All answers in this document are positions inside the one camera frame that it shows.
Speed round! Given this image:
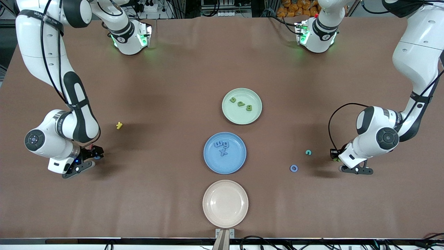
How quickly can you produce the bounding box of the brown table cover sheet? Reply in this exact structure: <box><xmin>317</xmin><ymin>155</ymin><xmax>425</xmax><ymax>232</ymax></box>
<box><xmin>0</xmin><ymin>16</ymin><xmax>444</xmax><ymax>240</ymax></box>

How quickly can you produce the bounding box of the light green plate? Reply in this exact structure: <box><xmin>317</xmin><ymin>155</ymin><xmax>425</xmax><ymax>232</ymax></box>
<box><xmin>222</xmin><ymin>87</ymin><xmax>263</xmax><ymax>125</ymax></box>

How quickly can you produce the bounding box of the blue plate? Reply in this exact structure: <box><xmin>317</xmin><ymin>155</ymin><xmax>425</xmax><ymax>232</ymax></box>
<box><xmin>203</xmin><ymin>132</ymin><xmax>247</xmax><ymax>175</ymax></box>

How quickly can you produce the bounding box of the beige plate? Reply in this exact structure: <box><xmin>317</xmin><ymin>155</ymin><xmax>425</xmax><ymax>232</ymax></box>
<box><xmin>202</xmin><ymin>180</ymin><xmax>249</xmax><ymax>228</ymax></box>

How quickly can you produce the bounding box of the orange bags pile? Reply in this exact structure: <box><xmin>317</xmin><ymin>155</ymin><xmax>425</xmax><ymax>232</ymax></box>
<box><xmin>276</xmin><ymin>0</ymin><xmax>320</xmax><ymax>18</ymax></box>

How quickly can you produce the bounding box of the white power strip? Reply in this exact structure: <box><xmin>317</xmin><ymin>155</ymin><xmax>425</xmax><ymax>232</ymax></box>
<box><xmin>134</xmin><ymin>0</ymin><xmax>159</xmax><ymax>13</ymax></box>

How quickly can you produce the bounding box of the dark equipment rack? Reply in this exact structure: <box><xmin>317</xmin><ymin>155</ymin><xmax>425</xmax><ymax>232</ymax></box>
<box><xmin>200</xmin><ymin>0</ymin><xmax>253</xmax><ymax>18</ymax></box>

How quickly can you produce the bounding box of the black table edge rail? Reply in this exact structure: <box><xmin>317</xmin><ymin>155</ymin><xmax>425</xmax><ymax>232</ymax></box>
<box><xmin>0</xmin><ymin>237</ymin><xmax>444</xmax><ymax>245</ymax></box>

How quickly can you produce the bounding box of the black cable bundle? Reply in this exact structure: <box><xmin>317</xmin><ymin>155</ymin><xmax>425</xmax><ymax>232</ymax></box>
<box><xmin>239</xmin><ymin>233</ymin><xmax>444</xmax><ymax>250</ymax></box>

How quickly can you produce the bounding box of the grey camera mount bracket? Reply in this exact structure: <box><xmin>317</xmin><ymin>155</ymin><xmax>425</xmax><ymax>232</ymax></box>
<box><xmin>215</xmin><ymin>228</ymin><xmax>235</xmax><ymax>250</ymax></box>

